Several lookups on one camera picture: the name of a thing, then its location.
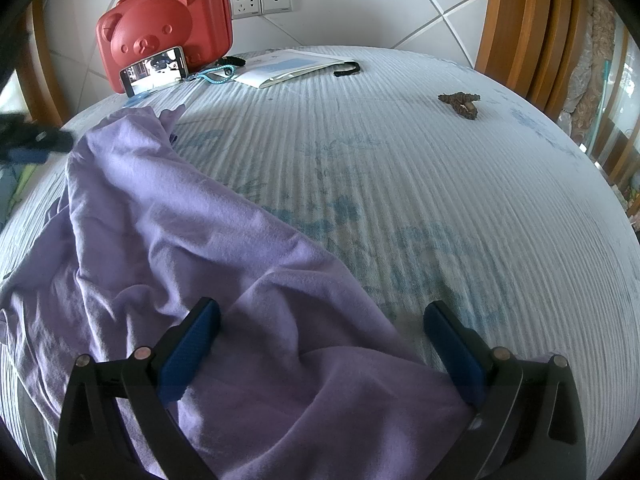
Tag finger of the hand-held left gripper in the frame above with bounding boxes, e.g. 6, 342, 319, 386
0, 112, 73, 163

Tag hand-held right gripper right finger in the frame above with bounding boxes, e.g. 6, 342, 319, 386
423, 301, 587, 480

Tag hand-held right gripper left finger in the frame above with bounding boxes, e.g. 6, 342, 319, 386
56, 297, 222, 480

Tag purple garment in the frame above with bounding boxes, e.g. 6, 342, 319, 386
0, 105, 476, 480

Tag green cloth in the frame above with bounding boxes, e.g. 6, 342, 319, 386
7, 162, 38, 211

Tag smartphone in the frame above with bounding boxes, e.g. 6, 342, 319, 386
119, 46, 188, 98

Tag red bear-shaped case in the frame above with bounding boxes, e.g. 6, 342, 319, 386
96, 0, 235, 95

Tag brown hair clip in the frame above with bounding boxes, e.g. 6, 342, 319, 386
438, 91, 482, 121

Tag white paper booklet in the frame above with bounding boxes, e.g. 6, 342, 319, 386
232, 49, 346, 89

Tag beige floral fabric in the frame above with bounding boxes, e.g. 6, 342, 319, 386
560, 0, 626, 136

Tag brown wooden frame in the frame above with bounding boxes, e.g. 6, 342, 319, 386
15, 0, 68, 128
474, 0, 601, 121

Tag blue braided lanyard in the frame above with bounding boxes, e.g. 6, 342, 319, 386
186, 65, 236, 85

